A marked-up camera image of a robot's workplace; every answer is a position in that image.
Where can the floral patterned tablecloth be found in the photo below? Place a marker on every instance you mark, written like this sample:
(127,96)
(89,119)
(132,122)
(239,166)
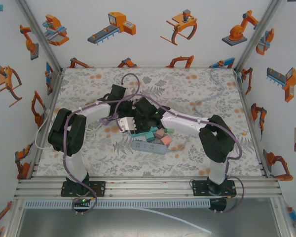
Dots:
(162,81)

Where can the dark teal plug block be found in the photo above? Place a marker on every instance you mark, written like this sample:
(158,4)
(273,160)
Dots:
(150,137)

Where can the green plug block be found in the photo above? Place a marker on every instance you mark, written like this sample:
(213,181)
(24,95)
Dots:
(170,130)

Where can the salmon pink plug block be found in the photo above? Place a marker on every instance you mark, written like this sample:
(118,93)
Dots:
(159,133)
(165,140)

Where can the light teal plug block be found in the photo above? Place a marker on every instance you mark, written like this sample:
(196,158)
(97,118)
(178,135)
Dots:
(154,129)

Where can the grey power strip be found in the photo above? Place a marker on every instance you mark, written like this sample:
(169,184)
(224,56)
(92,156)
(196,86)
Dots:
(149,147)

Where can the aluminium side rail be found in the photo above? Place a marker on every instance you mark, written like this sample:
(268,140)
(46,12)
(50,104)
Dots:
(251,123)
(48,98)

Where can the black controller board green light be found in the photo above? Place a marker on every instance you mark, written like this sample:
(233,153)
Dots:
(82,201)

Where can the purple power strip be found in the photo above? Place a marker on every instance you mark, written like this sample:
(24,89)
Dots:
(104,121)

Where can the aluminium front frame leg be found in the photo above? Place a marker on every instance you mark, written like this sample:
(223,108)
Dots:
(14,217)
(283,217)

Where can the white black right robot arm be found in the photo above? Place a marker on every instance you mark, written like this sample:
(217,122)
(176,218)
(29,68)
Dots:
(217,140)

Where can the aluminium corner post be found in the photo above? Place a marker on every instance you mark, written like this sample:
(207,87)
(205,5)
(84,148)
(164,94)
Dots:
(259,32)
(38,30)

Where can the teal triangular power strip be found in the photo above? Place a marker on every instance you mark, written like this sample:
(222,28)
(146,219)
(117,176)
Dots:
(134,135)

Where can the black controller box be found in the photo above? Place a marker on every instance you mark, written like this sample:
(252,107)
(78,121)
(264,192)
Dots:
(218,205)

